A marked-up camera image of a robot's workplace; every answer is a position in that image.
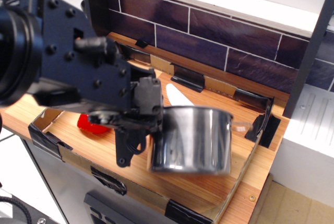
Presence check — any white sink drainboard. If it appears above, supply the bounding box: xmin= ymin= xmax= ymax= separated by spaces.
xmin=270 ymin=85 xmax=333 ymax=206

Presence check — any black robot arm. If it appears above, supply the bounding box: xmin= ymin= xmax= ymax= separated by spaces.
xmin=1 ymin=0 xmax=163 ymax=167

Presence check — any red plastic strawberry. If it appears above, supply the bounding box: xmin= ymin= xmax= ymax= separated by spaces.
xmin=77 ymin=114 xmax=109 ymax=134

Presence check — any stainless steel pot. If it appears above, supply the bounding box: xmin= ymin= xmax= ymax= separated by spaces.
xmin=147 ymin=105 xmax=254 ymax=175

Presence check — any dark shelf frame with backsplash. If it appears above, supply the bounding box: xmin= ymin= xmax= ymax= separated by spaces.
xmin=85 ymin=0 xmax=333 ymax=116

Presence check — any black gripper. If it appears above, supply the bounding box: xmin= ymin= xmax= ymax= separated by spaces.
xmin=26 ymin=36 xmax=165 ymax=168

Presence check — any black toy oven panel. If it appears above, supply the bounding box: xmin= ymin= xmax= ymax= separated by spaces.
xmin=83 ymin=192 xmax=136 ymax=224

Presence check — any cardboard fence with black tape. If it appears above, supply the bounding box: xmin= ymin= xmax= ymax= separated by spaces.
xmin=28 ymin=41 xmax=282 ymax=224

